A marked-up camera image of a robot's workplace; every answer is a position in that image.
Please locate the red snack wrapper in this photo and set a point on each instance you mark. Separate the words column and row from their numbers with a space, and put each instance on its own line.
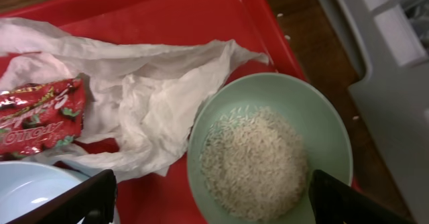
column 37, row 117

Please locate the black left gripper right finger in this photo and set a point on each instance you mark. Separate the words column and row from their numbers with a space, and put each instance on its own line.
column 333, row 202

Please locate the white paper napkin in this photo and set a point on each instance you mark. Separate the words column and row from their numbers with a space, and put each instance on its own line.
column 142, row 98

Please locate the white rice pile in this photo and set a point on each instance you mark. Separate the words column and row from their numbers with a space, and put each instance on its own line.
column 254, row 164

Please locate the mint green bowl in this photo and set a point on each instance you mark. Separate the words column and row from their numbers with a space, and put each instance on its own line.
column 307, row 110

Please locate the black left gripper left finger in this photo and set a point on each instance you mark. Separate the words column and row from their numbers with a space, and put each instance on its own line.
column 91, row 202

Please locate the grey dishwasher rack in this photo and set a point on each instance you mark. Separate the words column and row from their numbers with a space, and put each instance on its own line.
column 387, row 44

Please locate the light blue small bowl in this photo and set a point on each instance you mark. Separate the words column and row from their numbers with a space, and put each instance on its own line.
column 25, row 186

